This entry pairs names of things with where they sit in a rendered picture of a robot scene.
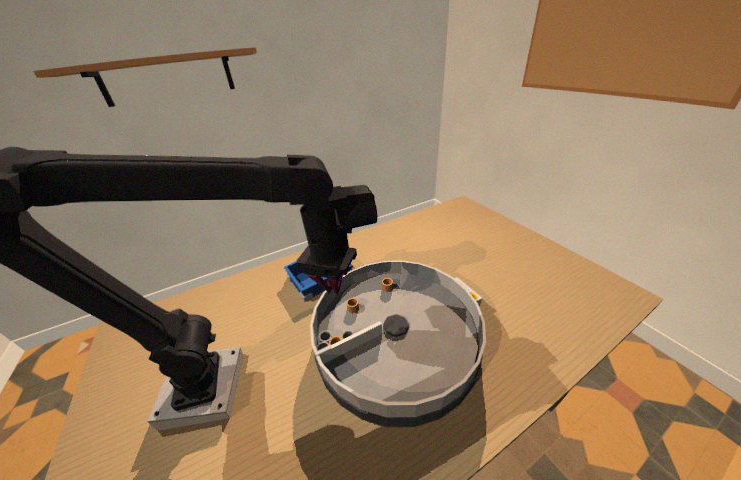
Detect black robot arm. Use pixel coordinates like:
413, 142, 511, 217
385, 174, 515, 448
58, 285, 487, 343
0, 147, 377, 411

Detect blue crate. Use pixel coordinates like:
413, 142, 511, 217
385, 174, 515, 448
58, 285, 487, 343
284, 261, 325, 302

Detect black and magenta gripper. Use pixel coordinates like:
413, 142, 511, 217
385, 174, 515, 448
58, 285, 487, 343
296, 229, 357, 294

